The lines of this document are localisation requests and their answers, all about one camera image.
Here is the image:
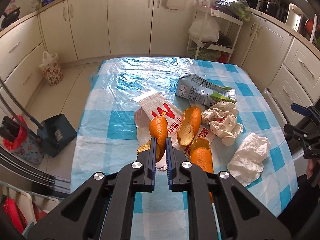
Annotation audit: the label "black flat box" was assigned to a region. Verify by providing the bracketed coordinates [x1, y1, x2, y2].
[0, 117, 20, 143]

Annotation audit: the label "black pan on cart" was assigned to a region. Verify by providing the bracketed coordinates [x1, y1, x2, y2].
[207, 31, 232, 48]

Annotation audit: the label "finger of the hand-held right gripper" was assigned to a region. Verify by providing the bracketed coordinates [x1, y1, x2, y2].
[283, 123, 315, 153]
[291, 103, 320, 122]

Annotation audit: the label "black wok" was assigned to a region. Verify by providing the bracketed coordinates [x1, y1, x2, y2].
[0, 7, 20, 29]

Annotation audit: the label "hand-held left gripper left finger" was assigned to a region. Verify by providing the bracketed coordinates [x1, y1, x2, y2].
[25, 137, 158, 240]

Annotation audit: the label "floral waste bin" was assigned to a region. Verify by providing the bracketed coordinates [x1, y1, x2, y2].
[39, 51, 64, 87]

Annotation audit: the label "bag of green vegetables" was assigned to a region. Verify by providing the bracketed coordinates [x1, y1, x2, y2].
[215, 0, 252, 22]

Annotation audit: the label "white plastic bag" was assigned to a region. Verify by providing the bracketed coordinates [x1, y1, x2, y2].
[188, 15, 220, 43]

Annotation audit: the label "person's dark clothing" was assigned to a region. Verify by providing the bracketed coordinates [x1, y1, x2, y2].
[297, 180, 320, 240]

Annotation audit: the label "grey milk carton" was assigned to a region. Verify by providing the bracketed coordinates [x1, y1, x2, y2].
[175, 73, 237, 107]

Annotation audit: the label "red plastic bag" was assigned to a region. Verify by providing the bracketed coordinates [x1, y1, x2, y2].
[2, 115, 27, 150]

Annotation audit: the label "person's right hand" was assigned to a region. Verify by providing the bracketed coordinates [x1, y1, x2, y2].
[305, 159, 319, 188]

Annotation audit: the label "white plastic rack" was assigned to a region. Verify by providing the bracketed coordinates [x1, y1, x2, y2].
[0, 180, 60, 233]

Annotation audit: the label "red floral bag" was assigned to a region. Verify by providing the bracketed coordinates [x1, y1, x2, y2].
[0, 132, 45, 165]

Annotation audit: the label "small orange peel piece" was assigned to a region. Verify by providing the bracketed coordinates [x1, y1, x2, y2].
[137, 140, 152, 155]

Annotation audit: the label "red cloth bag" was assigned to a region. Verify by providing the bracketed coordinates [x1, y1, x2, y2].
[1, 196, 28, 233]

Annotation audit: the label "white kitchen cabinets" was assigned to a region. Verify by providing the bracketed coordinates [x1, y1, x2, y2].
[0, 0, 320, 120]

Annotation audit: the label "white electric kettle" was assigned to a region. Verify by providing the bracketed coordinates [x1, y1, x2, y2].
[286, 3, 304, 32]

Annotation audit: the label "black cooking pot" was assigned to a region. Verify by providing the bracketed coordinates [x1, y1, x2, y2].
[260, 0, 278, 14]

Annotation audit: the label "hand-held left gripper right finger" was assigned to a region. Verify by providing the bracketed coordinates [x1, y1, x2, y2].
[165, 137, 293, 240]

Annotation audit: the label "white trolley cart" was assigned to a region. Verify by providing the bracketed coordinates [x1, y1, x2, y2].
[186, 0, 244, 64]

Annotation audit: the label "red white paper bag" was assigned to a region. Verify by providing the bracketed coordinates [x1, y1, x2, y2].
[132, 92, 213, 170]

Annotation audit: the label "white paper wrapper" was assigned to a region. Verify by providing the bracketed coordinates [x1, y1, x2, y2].
[201, 102, 243, 147]

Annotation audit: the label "white crumpled tissue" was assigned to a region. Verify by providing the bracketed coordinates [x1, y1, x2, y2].
[227, 133, 272, 187]

